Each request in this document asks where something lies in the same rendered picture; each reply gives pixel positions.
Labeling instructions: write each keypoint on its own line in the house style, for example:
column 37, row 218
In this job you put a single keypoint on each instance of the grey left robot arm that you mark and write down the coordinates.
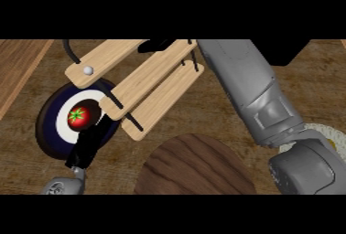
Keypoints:
column 62, row 186

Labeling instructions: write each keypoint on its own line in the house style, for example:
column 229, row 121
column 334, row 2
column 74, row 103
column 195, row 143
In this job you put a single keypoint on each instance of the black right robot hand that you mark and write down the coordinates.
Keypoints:
column 155, row 45

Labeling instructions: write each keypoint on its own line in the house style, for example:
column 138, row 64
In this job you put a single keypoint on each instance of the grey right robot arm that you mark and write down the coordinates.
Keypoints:
column 251, row 91

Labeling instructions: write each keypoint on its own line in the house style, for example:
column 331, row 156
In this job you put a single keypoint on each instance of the red tomato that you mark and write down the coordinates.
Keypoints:
column 77, row 117

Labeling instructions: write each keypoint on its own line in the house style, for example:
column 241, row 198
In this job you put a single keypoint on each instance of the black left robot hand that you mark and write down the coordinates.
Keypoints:
column 86, row 146

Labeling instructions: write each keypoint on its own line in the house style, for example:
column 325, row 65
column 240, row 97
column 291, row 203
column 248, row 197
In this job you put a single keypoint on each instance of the wooden tiered shelf black frame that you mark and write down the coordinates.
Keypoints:
column 152, row 79

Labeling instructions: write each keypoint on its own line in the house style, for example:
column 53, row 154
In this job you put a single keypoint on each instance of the round dark wooden board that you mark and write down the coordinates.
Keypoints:
column 194, row 167

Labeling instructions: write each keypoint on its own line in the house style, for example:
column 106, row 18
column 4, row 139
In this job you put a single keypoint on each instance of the brown wooden panel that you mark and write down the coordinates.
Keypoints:
column 19, row 67

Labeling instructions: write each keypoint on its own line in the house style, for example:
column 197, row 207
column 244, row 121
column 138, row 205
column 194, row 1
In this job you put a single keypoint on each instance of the navy and white plate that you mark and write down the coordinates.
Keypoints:
column 49, row 128

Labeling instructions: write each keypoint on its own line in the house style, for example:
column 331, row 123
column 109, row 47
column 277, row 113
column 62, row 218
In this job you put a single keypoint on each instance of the round cream woven placemat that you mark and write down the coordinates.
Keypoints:
column 325, row 131

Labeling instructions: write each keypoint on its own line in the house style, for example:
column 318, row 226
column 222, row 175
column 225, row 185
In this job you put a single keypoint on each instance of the small white ball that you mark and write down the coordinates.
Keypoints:
column 87, row 70

